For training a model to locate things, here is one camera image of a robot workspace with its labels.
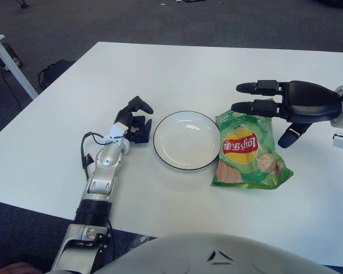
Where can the green Lay's chips bag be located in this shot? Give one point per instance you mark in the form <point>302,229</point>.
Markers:
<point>245,160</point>

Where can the black backpack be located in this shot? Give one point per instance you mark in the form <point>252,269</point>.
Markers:
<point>60,68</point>

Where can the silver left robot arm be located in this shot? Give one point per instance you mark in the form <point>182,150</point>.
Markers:
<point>105,162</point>

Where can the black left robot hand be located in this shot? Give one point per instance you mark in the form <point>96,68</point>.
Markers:
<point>124,117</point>

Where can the white side table leg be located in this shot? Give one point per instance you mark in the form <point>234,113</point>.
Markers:
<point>21,80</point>

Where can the black box under side table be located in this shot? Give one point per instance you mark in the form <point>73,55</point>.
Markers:
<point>10,52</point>

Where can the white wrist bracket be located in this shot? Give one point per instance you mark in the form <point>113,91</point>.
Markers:
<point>340,141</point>
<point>117,131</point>

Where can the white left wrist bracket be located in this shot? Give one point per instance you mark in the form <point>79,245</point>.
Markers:
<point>117,131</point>

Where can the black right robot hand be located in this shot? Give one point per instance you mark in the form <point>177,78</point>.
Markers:
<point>308,102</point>

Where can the dark bulky floor object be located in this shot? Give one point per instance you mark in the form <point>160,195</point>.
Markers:
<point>340,1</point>

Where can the grey robot torso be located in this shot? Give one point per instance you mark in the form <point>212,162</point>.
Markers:
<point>174,257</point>

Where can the white plate with black rim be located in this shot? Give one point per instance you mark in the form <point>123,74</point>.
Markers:
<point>185,142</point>

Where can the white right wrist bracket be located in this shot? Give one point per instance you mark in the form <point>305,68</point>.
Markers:
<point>340,141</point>

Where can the reddish brown shoe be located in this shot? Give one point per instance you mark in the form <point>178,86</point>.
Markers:
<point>17,268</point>

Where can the black chair base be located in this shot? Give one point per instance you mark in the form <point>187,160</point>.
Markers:
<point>23,3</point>

